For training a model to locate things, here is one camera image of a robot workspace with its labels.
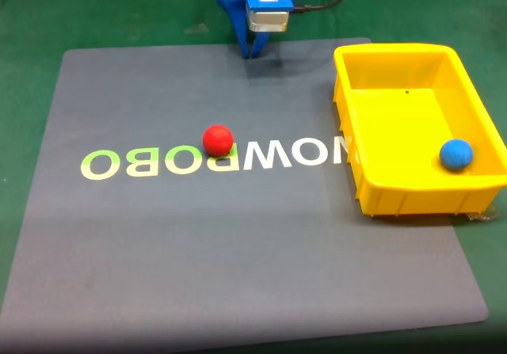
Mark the blue ball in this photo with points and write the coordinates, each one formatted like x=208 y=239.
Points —
x=456 y=154

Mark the red ball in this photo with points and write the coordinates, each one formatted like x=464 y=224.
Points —
x=218 y=140

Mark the yellow plastic bin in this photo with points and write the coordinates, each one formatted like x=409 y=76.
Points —
x=400 y=132

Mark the grey mat with lettering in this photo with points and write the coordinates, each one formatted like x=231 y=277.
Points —
x=198 y=231

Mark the clear tape piece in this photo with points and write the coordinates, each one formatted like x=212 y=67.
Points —
x=485 y=213

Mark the silver camera box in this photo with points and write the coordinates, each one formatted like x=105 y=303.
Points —
x=267 y=21

